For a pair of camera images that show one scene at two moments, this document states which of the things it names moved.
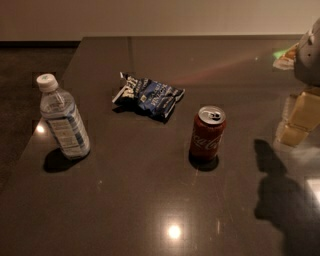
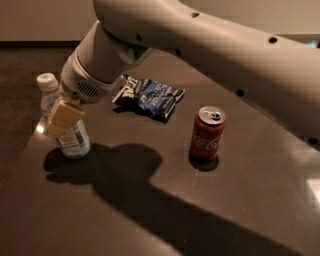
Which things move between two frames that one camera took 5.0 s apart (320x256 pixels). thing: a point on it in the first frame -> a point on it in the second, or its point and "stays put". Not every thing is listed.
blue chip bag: x=147 y=96 stays put
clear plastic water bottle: x=66 y=123 stays put
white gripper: x=309 y=63 -> x=84 y=84
